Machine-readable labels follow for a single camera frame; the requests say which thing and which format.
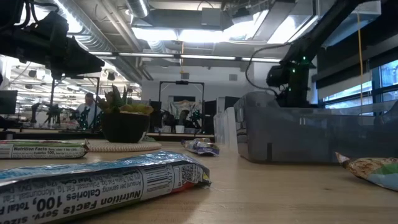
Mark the dark grey plastic bin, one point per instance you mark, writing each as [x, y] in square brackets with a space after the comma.
[311, 137]

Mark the blue granola bar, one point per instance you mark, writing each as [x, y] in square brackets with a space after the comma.
[93, 189]

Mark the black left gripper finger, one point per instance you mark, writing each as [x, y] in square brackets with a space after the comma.
[74, 62]

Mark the round woven placemat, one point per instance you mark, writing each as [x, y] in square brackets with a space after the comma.
[124, 147]

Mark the long ceiling light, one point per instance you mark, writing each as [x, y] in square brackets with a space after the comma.
[202, 57]

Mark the background work table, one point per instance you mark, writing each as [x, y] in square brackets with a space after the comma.
[192, 135]
[46, 134]

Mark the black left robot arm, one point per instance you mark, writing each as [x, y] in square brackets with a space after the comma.
[9, 40]

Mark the black monitor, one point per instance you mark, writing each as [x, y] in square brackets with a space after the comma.
[7, 102]

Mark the grey wall box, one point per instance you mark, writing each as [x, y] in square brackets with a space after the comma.
[185, 76]
[233, 77]

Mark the silver air duct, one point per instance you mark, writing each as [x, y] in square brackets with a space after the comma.
[138, 7]

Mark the person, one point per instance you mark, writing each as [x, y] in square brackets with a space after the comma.
[88, 109]

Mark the black gantry frame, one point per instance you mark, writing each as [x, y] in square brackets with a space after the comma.
[182, 82]

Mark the green red granola bar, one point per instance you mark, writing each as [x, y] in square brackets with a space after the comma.
[43, 151]
[370, 171]

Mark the purple granola bar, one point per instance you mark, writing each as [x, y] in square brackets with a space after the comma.
[200, 147]

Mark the potted succulent plant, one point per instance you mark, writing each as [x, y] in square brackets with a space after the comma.
[124, 127]

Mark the white cup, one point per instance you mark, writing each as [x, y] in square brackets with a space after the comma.
[179, 129]

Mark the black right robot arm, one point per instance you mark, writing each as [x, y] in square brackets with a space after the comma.
[326, 28]

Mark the clear plastic bin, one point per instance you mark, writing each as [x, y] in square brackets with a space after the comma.
[219, 127]
[230, 127]

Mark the window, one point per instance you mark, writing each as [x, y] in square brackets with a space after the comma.
[388, 73]

